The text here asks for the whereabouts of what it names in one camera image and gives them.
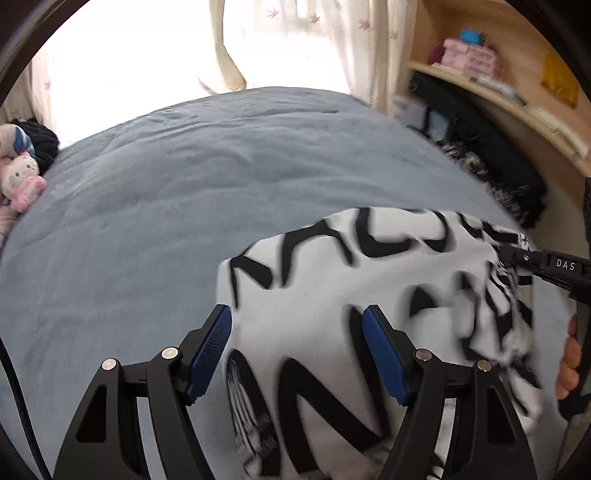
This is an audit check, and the black knitted item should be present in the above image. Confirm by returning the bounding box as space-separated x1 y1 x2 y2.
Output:
11 118 59 176

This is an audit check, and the blue-grey fleece bed blanket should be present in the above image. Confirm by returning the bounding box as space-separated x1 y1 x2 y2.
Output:
1 88 569 479

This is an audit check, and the pink white plush toy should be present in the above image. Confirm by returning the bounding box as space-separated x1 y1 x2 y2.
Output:
1 153 47 214

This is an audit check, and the white blue box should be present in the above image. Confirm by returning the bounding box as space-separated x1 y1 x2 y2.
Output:
393 95 450 142

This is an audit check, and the person's right hand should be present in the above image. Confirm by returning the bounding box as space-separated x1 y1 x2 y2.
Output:
555 315 582 400

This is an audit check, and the floral pink blue quilt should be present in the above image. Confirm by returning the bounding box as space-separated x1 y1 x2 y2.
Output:
0 124 35 242

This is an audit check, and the yellow cloth on shelf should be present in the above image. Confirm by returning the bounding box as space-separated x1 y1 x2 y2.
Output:
540 50 579 109

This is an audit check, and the wooden shelf unit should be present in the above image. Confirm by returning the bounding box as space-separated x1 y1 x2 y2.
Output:
406 0 591 195

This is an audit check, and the cream floral curtain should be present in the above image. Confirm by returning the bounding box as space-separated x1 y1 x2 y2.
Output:
197 1 413 116

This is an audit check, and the black white clothes pile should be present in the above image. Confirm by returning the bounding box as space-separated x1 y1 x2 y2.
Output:
409 72 547 229

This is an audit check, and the black white graffiti print garment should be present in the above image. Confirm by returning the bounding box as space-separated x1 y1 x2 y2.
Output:
216 207 542 479

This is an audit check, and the pink boxes stack on shelf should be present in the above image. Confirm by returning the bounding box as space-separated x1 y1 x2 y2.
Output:
428 28 504 79

